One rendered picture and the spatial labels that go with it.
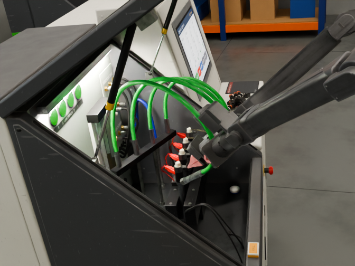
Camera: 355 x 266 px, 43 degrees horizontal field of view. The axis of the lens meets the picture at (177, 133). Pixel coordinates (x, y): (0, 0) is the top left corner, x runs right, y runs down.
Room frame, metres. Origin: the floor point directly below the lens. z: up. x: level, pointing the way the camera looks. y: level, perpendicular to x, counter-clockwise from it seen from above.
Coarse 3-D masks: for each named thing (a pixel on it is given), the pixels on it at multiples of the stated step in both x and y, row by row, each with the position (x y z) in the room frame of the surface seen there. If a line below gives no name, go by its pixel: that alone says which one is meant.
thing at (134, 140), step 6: (156, 78) 1.35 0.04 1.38; (162, 78) 1.34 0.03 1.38; (168, 78) 1.34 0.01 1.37; (174, 78) 1.34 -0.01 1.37; (186, 84) 1.33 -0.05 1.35; (138, 90) 1.36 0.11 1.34; (198, 90) 1.32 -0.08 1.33; (204, 96) 1.31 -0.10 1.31; (132, 102) 1.37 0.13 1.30; (210, 102) 1.31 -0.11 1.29; (132, 108) 1.37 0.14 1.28; (132, 114) 1.37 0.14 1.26; (132, 120) 1.37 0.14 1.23; (132, 126) 1.37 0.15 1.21; (132, 132) 1.37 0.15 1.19; (132, 138) 1.37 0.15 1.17; (138, 150) 1.38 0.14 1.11
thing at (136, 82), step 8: (136, 80) 1.22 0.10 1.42; (144, 80) 1.21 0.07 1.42; (120, 88) 1.26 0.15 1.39; (160, 88) 1.17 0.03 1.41; (168, 88) 1.17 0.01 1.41; (176, 96) 1.14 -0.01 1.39; (184, 104) 1.13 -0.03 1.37; (112, 112) 1.29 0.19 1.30; (192, 112) 1.12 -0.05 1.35; (112, 120) 1.29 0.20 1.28; (112, 128) 1.30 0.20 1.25; (112, 136) 1.30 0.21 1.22; (208, 168) 1.10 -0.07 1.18
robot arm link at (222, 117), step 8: (216, 104) 1.00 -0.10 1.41; (208, 112) 0.99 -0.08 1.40; (216, 112) 0.99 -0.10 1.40; (224, 112) 0.99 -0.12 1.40; (232, 112) 1.00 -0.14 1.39; (200, 120) 1.01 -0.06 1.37; (208, 120) 1.00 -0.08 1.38; (216, 120) 0.98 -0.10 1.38; (224, 120) 0.97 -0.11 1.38; (232, 120) 0.98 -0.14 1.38; (208, 128) 1.00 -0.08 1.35; (216, 128) 0.98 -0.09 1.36; (224, 128) 0.96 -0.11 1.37; (232, 136) 0.91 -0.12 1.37; (240, 136) 0.91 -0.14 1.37; (232, 144) 0.92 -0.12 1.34
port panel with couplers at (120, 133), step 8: (104, 72) 1.54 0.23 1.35; (112, 72) 1.62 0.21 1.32; (104, 80) 1.53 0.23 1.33; (112, 80) 1.60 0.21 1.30; (104, 88) 1.51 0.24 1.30; (104, 96) 1.50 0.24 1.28; (120, 104) 1.60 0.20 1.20; (120, 120) 1.61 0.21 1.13; (120, 128) 1.60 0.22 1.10; (120, 136) 1.52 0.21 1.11
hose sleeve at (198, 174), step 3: (198, 171) 1.12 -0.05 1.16; (192, 174) 1.13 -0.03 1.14; (195, 174) 1.12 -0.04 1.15; (198, 174) 1.11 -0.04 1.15; (201, 174) 1.11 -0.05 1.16; (204, 174) 1.11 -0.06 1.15; (186, 177) 1.14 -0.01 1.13; (189, 177) 1.14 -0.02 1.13; (192, 177) 1.13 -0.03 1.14; (195, 177) 1.12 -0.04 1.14; (198, 177) 1.12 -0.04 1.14; (186, 180) 1.14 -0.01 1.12; (189, 180) 1.14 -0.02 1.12
